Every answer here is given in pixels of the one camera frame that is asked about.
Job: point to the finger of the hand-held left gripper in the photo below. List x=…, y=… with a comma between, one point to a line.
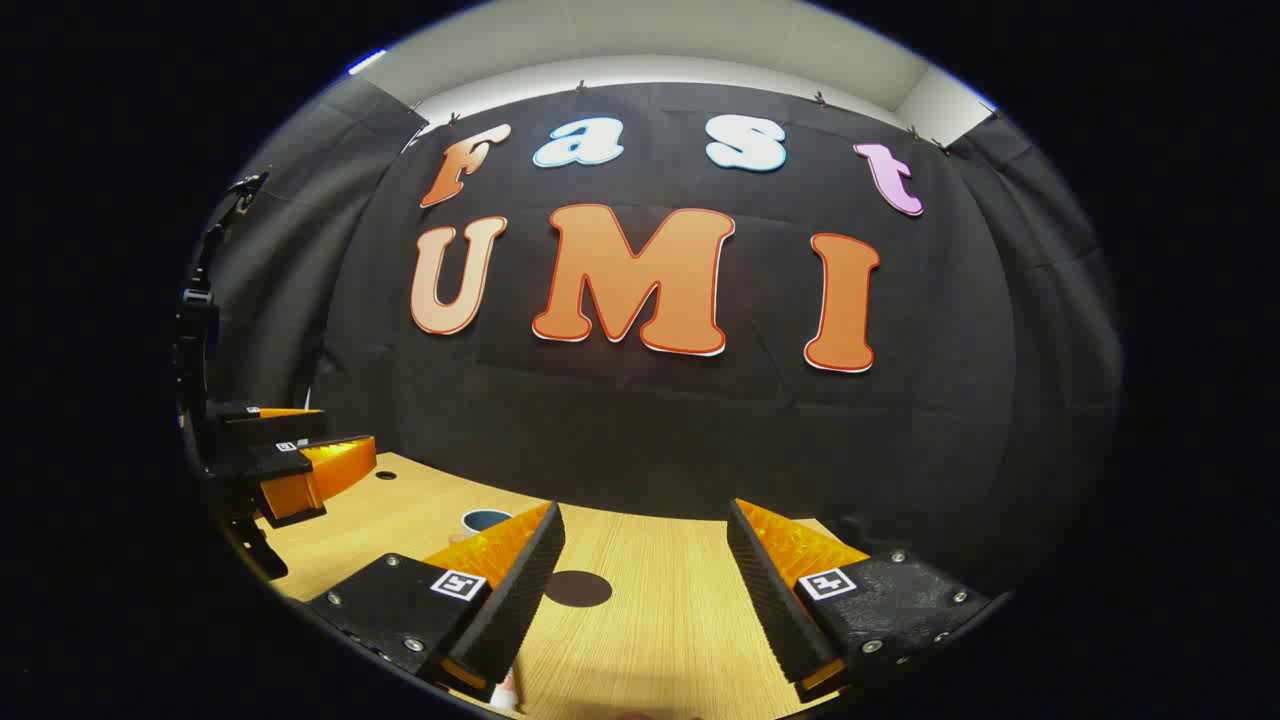
x=270, y=428
x=275, y=465

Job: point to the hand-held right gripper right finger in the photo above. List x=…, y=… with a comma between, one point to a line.
x=775, y=600

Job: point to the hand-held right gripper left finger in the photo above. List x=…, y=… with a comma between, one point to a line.
x=510, y=600

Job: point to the dark brown round coaster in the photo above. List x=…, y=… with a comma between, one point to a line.
x=578, y=589

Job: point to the wooden desktop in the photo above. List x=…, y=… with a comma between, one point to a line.
x=660, y=620

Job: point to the black backdrop cloth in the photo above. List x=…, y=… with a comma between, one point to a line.
x=650, y=430

